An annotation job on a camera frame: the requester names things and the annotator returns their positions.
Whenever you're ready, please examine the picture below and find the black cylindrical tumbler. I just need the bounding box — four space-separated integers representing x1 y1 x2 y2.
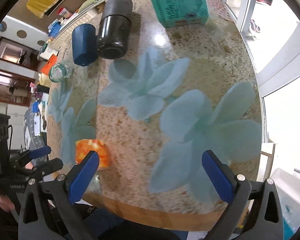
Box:
97 0 133 60

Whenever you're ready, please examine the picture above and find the orange translucent cup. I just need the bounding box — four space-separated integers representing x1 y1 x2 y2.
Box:
75 139 110 169

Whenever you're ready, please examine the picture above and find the white tufted bench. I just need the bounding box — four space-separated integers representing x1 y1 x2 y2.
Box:
49 2 105 50

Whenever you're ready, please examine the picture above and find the teal tissue box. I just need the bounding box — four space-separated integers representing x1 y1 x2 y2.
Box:
151 0 209 28

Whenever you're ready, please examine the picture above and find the orange box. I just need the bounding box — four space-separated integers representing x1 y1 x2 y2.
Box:
40 54 57 76

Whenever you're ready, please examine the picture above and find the person's left hand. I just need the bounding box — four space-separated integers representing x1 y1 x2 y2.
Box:
0 195 15 212

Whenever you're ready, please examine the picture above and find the dark blue cup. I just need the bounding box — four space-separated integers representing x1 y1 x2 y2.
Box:
72 23 98 67

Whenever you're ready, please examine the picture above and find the clear glass jar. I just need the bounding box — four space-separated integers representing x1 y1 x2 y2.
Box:
49 61 73 83

